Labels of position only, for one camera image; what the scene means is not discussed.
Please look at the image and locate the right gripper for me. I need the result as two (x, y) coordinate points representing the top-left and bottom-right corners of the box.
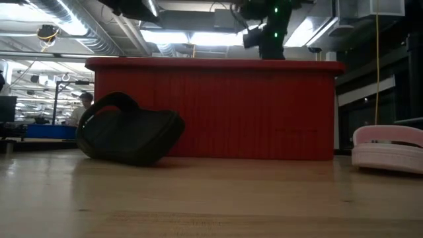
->
(258, 32), (287, 61)

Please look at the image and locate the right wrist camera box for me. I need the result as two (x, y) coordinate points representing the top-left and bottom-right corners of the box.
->
(243, 26), (264, 50)

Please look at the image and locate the background workbench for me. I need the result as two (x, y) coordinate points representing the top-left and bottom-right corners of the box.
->
(0, 136), (79, 153)

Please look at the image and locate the smooth silver ceiling duct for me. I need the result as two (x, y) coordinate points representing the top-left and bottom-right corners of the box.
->
(141, 0), (160, 19)

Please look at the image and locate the person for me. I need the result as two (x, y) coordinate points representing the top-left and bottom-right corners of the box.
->
(67, 92), (95, 127)

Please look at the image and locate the black slide sandal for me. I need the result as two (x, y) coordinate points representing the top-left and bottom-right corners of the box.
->
(75, 91), (186, 167)

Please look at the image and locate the black metal stand frame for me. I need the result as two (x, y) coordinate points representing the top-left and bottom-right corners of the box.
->
(52, 80), (95, 126)

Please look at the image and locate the red plastic bin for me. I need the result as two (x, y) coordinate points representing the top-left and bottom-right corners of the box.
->
(85, 56), (347, 162)

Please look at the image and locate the black background monitor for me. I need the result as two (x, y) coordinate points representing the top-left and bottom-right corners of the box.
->
(0, 95), (17, 122)

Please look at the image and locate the bright ceiling light panel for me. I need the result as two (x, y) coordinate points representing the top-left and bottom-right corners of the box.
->
(140, 29), (245, 46)

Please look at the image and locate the pink slide sandal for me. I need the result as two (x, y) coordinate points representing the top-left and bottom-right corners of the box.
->
(350, 124), (423, 175)

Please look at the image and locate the yellow black cord reel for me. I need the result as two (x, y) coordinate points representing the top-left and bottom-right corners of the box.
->
(36, 24), (60, 44)

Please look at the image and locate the blue background bin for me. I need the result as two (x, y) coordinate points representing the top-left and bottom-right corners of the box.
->
(26, 124), (77, 139)

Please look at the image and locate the grey ceiling duct box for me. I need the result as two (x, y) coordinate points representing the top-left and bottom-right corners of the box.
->
(213, 8), (245, 30)

